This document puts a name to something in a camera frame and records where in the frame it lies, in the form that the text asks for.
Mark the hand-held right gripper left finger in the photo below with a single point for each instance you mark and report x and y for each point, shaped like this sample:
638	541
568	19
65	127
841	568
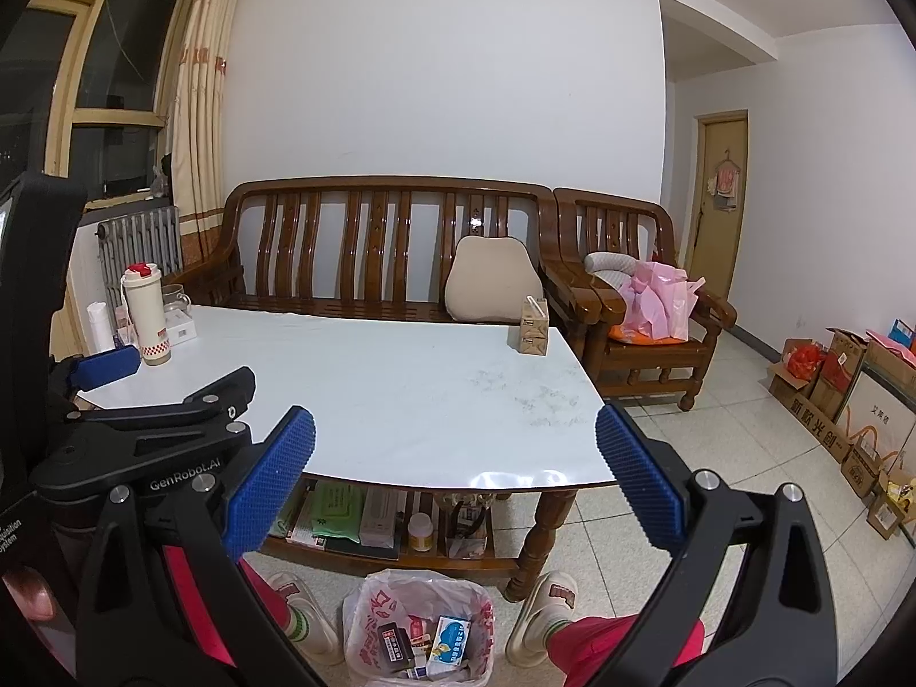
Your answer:
268	479

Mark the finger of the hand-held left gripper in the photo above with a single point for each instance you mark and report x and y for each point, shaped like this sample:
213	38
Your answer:
107	366
179	444

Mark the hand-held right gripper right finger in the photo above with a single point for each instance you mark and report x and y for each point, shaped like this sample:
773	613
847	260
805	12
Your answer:
640	476

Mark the white plastic bag red print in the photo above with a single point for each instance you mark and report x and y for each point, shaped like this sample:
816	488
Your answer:
372	608

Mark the dark printed packet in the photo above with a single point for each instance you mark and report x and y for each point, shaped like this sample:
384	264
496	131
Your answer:
396	648

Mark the blue white medicine box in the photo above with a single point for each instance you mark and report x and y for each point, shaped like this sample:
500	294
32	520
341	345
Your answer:
449	644

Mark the person's left hand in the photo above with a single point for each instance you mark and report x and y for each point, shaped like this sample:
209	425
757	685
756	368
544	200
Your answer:
28	592

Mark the white thermos red lid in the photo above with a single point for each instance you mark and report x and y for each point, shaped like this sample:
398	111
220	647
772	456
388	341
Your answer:
147	315

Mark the green wet wipes pack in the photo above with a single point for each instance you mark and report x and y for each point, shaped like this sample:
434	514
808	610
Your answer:
340	512

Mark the small white box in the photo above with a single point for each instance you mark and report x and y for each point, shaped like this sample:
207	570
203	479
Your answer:
179	329

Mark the glass mug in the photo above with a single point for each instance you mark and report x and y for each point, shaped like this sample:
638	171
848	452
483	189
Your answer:
175	295

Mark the wooden coffee table white top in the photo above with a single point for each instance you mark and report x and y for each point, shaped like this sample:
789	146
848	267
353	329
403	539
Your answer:
547	522

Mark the dark notebook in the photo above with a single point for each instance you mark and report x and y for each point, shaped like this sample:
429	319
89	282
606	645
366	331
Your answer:
358	549

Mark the long white box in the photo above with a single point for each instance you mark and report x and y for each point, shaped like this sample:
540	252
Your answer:
379	515

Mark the grey radiator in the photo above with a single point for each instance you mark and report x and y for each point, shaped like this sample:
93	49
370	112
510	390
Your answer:
139	243

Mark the person's left leg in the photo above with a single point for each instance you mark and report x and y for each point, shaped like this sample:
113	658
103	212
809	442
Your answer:
182	579

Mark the orange seat cushion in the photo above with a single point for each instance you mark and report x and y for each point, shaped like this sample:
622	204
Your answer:
626	334

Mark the white green striped sock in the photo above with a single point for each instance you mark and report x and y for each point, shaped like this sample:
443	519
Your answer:
554	631
297	621

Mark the white pill bottle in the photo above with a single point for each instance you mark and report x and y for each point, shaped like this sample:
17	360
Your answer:
421	533

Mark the pink plastic bag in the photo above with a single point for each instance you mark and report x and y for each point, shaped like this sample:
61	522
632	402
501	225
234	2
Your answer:
662	300

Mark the white slipper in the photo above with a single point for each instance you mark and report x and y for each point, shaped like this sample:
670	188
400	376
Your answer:
325	648
529	630

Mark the wooden tissue box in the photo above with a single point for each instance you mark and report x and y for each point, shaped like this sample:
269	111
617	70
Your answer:
529	333

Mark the wooden armchair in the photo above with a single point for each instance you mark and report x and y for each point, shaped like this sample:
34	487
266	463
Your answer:
594	300

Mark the dark windowsill ornament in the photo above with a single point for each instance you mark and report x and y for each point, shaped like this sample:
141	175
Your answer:
164	172

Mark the yellow framed window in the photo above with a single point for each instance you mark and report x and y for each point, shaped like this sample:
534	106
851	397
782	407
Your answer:
107	117

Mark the grey neck pillow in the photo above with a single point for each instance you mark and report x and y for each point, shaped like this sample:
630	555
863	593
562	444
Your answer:
605	263

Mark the yellow wooden door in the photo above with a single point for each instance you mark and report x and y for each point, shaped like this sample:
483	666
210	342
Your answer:
715	250

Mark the beige cushion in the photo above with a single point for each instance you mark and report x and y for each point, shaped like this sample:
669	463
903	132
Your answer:
490	279

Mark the wooden sofa bench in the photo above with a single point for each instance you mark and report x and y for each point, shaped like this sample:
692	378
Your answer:
329	236

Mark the row of cardboard boxes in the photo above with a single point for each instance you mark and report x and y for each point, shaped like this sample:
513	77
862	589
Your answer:
880	401

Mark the beige curtain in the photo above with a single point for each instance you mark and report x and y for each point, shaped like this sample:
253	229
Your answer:
204	86

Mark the cloth hanging on door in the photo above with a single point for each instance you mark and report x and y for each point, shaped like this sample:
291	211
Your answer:
726	182

